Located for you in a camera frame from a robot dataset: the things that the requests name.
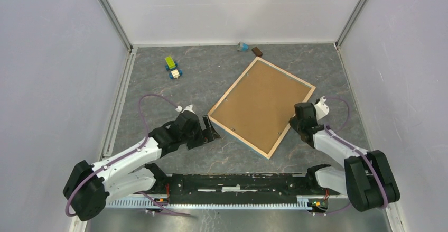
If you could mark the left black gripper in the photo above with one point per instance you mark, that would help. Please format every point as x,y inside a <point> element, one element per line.
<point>208,135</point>

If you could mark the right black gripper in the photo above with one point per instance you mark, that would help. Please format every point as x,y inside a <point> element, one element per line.
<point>292,122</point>

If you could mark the light wooden picture frame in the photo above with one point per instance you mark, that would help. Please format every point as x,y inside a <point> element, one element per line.
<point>269,153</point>

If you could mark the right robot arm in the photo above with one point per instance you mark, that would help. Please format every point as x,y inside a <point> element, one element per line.
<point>366,177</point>

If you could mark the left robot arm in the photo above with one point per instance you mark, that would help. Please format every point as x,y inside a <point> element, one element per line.
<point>91,186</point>

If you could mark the white blue toy car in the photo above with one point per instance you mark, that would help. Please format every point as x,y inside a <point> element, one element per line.
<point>175,74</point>

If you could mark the green blue toy car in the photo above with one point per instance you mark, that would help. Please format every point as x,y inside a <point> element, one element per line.
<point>170,64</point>

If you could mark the small brown block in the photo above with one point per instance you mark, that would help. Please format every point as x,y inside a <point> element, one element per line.
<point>257,52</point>

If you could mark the blue white cube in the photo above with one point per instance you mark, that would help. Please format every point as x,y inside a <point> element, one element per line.
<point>242,47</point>

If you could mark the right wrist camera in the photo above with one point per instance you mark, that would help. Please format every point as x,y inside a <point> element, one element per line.
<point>321,108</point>

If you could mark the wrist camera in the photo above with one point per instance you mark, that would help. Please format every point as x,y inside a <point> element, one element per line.
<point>321,108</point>
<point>188,108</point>

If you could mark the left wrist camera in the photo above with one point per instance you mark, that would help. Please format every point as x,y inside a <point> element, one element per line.
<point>188,108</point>

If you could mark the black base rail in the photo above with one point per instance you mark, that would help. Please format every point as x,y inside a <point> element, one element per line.
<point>237,188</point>

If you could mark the slotted cable duct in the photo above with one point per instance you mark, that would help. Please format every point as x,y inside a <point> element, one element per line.
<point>299,203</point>

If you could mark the left floor aluminium rail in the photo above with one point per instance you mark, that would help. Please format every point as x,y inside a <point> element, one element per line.
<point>112,123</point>

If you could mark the right corner aluminium post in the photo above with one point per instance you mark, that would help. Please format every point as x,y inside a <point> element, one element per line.
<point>350,23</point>

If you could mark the corner aluminium post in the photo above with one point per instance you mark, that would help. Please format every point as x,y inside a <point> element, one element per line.
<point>350,23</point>
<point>107,7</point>

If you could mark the left corner aluminium post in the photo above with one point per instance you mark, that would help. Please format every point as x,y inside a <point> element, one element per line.
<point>107,7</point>

